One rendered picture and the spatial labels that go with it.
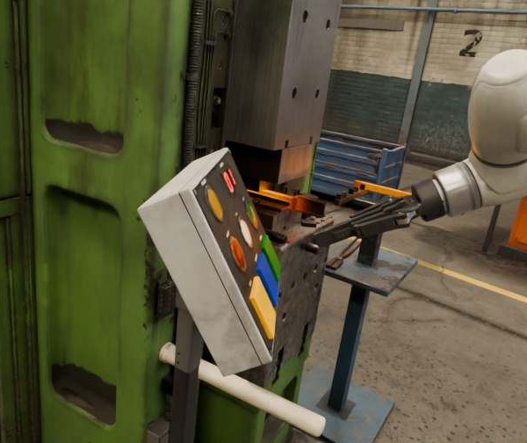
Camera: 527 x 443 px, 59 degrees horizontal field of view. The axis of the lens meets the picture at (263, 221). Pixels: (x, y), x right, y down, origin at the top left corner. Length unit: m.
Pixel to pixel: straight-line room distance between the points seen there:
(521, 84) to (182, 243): 0.51
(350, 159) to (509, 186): 4.22
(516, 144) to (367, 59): 8.92
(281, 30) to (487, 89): 0.56
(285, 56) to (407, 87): 8.16
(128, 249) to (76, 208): 0.25
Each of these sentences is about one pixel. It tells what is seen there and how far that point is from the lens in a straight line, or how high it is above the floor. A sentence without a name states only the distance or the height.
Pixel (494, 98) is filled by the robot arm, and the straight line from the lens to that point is 0.75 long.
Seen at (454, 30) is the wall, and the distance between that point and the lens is 9.11.
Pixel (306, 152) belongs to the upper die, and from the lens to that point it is 1.36.
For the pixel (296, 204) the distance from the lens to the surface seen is 1.34.
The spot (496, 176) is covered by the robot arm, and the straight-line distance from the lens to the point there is 0.86.
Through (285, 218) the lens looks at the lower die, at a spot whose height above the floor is 0.96.
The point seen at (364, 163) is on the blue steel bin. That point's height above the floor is 0.52.
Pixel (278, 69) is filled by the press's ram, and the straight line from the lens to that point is 1.16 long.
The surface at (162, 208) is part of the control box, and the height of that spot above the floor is 1.17.
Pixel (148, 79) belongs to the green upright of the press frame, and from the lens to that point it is 1.04.
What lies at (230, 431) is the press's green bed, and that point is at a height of 0.25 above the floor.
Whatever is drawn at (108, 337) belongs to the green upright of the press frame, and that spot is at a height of 0.59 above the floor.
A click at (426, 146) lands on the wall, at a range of 9.12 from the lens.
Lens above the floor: 1.36
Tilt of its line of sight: 18 degrees down
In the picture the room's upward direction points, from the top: 7 degrees clockwise
